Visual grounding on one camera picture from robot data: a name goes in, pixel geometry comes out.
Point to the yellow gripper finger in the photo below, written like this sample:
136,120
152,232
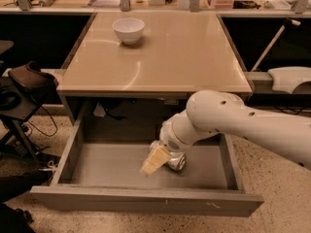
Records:
156,158

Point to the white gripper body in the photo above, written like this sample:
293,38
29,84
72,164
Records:
168,139

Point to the crushed silver 7up can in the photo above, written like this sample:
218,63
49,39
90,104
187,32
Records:
177,161

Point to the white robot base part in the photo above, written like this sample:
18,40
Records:
291,80

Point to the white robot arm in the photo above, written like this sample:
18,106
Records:
209,113

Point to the open grey top drawer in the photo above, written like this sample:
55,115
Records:
99,169

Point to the grey cabinet with beige top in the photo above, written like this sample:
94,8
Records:
180,53

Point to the white ceramic bowl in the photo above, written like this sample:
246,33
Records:
129,30

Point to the brown cushioned headset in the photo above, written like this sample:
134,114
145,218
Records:
31,80

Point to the black side stand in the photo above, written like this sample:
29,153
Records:
14,116

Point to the white rod with black tip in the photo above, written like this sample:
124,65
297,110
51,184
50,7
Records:
287,23

